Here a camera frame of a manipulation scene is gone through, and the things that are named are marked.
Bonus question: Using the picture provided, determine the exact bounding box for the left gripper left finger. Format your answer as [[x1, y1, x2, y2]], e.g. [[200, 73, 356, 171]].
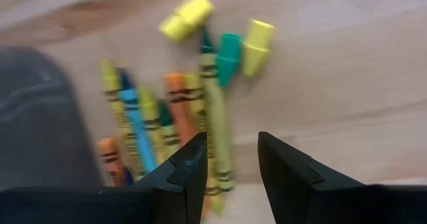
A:
[[131, 132, 208, 224]]

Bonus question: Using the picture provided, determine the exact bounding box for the long yellow-green crayon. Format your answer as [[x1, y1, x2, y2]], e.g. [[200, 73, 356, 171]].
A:
[[199, 26, 235, 217]]

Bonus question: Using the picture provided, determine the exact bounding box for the yellow cap eraser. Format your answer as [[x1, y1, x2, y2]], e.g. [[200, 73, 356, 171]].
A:
[[241, 19, 276, 79], [157, 0, 215, 44]]

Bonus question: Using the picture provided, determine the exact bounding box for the clear grey plastic tray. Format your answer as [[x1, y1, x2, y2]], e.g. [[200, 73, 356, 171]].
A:
[[0, 45, 104, 190]]

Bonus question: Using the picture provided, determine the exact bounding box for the yellow crayon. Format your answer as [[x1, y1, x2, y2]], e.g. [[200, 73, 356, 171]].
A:
[[183, 73, 209, 135]]

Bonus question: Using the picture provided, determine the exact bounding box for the orange crayon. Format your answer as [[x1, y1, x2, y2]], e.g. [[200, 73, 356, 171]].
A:
[[164, 71, 198, 147], [96, 137, 127, 188]]

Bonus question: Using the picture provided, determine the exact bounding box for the green crayon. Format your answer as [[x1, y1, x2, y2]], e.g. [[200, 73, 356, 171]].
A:
[[157, 99, 183, 158]]

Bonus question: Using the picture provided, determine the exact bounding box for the green cap eraser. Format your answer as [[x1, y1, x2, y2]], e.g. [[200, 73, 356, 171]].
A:
[[216, 33, 244, 89]]

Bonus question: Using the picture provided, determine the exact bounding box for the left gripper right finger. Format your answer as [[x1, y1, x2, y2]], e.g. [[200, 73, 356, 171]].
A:
[[257, 131, 368, 224]]

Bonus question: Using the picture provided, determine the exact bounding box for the blue crayon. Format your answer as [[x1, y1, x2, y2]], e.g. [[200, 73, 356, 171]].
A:
[[122, 166, 135, 187], [117, 67, 158, 175]]

